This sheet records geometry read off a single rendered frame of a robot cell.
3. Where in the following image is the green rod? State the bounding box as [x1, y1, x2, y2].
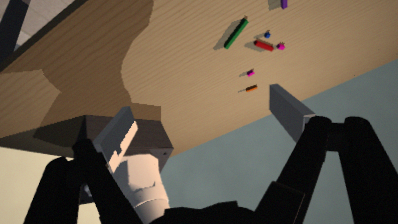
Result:
[224, 18, 249, 49]

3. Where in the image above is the red rod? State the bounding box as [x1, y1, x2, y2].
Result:
[254, 40, 274, 51]

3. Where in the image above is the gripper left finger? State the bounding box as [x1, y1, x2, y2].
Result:
[23, 106, 143, 224]

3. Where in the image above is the purple rod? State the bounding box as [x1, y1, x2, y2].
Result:
[281, 0, 288, 9]

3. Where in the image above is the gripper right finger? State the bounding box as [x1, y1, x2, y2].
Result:
[247, 84, 398, 224]

